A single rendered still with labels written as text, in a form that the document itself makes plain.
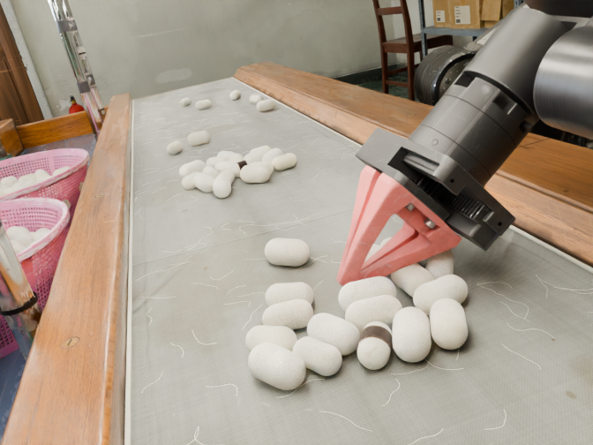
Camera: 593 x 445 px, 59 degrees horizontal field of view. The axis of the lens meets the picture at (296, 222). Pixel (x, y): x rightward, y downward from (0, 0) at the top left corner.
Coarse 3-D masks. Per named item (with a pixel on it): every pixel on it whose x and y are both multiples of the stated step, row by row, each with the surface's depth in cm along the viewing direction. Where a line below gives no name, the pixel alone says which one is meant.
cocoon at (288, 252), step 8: (272, 240) 42; (280, 240) 42; (288, 240) 41; (296, 240) 41; (272, 248) 41; (280, 248) 41; (288, 248) 41; (296, 248) 41; (304, 248) 41; (272, 256) 41; (280, 256) 41; (288, 256) 41; (296, 256) 41; (304, 256) 41; (280, 264) 42; (288, 264) 41; (296, 264) 41
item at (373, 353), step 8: (360, 344) 29; (368, 344) 29; (376, 344) 28; (384, 344) 29; (360, 352) 29; (368, 352) 28; (376, 352) 28; (384, 352) 28; (360, 360) 29; (368, 360) 28; (376, 360) 28; (384, 360) 28; (368, 368) 29; (376, 368) 29
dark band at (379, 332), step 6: (366, 330) 30; (372, 330) 29; (378, 330) 29; (384, 330) 30; (360, 336) 30; (366, 336) 29; (372, 336) 29; (378, 336) 29; (384, 336) 29; (390, 336) 30; (390, 342) 29; (390, 348) 29; (390, 354) 29
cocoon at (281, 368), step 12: (264, 348) 29; (276, 348) 29; (252, 360) 29; (264, 360) 29; (276, 360) 28; (288, 360) 28; (300, 360) 28; (252, 372) 29; (264, 372) 29; (276, 372) 28; (288, 372) 28; (300, 372) 28; (276, 384) 28; (288, 384) 28; (300, 384) 29
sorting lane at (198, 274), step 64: (192, 128) 100; (256, 128) 90; (320, 128) 81; (192, 192) 64; (256, 192) 60; (320, 192) 56; (192, 256) 47; (256, 256) 45; (320, 256) 43; (512, 256) 37; (128, 320) 39; (192, 320) 37; (256, 320) 36; (512, 320) 31; (576, 320) 30; (128, 384) 32; (192, 384) 31; (256, 384) 30; (320, 384) 29; (384, 384) 28; (448, 384) 27; (512, 384) 26; (576, 384) 26
